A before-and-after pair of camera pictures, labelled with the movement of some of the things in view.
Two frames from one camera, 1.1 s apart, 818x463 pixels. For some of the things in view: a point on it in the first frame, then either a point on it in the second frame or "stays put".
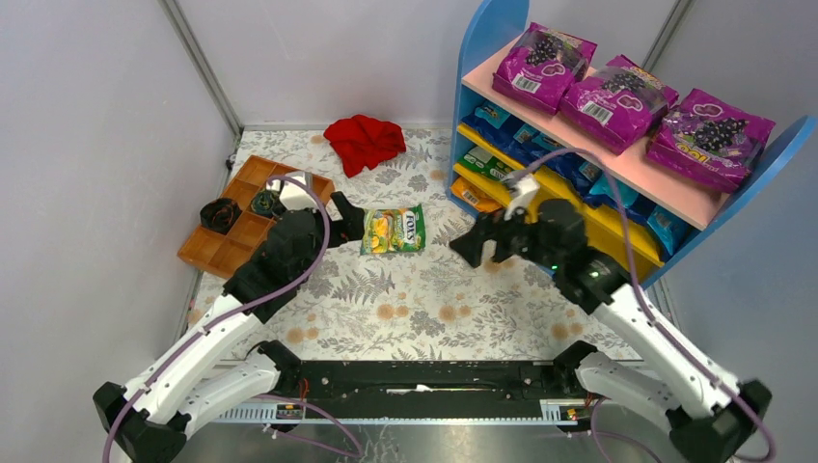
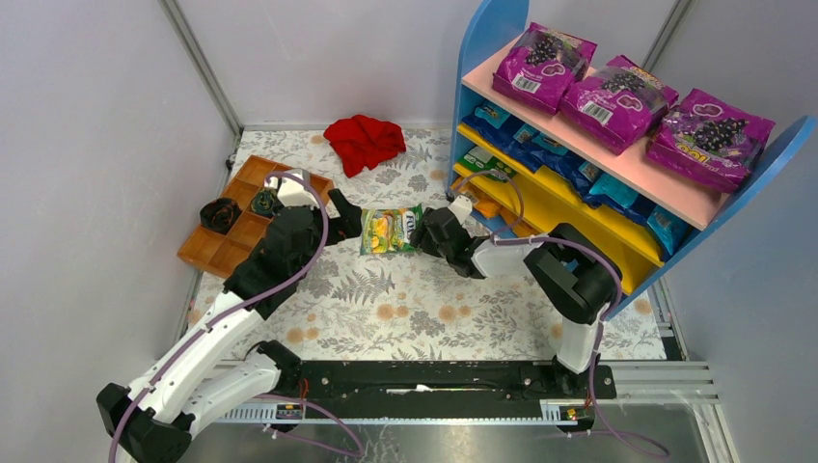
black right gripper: [504, 232] → [432, 230]
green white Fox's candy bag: [392, 231] stays put
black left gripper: [334, 225] stays put
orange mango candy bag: [475, 195] stays put
